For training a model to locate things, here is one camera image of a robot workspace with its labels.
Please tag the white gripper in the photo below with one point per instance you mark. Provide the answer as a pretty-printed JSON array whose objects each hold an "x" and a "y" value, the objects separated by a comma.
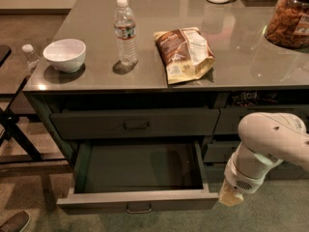
[{"x": 238, "y": 180}]

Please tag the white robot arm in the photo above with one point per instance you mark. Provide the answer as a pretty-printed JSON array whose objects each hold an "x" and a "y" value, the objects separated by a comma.
[{"x": 266, "y": 140}]

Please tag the dark snack bag in drawer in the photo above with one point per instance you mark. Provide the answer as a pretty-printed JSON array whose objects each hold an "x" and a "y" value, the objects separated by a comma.
[{"x": 252, "y": 98}]

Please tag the grey drawer cabinet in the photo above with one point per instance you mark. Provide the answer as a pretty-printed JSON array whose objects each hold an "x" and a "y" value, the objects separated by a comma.
[{"x": 244, "y": 61}]

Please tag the brown snack bag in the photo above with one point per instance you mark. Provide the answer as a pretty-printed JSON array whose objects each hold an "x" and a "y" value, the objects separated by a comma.
[{"x": 185, "y": 53}]

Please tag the jar of nuts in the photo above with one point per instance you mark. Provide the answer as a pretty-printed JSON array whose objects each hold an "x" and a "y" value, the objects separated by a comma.
[{"x": 289, "y": 25}]

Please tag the clear plastic water bottle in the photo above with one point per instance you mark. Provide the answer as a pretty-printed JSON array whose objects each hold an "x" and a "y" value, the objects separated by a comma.
[{"x": 125, "y": 30}]

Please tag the brown shoe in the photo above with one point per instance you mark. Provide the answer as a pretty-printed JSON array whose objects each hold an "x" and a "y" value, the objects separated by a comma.
[{"x": 16, "y": 223}]

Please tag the white ceramic bowl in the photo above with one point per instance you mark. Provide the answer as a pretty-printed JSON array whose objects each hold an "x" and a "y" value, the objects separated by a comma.
[{"x": 66, "y": 55}]

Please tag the dark side table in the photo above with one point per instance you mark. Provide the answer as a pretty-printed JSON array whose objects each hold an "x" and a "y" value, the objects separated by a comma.
[{"x": 23, "y": 136}]

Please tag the small bottle on side table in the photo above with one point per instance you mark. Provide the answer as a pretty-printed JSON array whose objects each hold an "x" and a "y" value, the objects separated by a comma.
[{"x": 32, "y": 57}]

